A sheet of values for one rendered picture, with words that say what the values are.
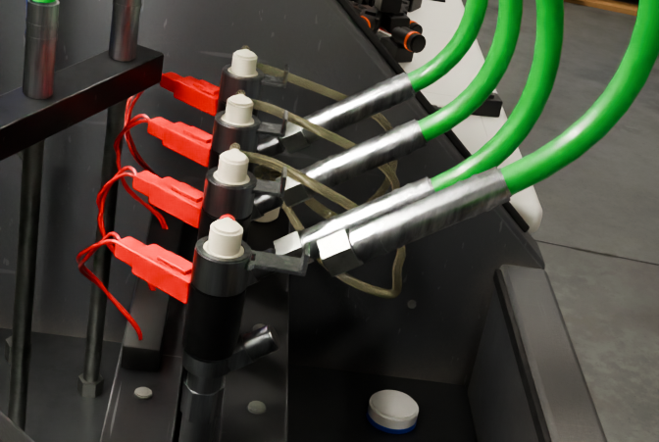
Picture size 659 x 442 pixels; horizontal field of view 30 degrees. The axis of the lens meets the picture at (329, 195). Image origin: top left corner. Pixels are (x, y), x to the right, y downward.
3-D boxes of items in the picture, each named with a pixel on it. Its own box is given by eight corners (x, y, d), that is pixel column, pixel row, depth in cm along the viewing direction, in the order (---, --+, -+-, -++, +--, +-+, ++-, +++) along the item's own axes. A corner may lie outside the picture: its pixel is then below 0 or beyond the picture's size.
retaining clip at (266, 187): (283, 186, 68) (286, 166, 68) (283, 200, 67) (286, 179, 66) (226, 178, 68) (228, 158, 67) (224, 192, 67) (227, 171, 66)
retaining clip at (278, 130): (284, 128, 75) (287, 110, 75) (284, 139, 74) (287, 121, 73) (232, 121, 75) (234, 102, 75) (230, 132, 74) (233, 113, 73)
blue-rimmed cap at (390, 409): (418, 437, 94) (422, 421, 94) (367, 431, 94) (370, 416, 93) (414, 406, 98) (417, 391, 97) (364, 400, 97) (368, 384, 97)
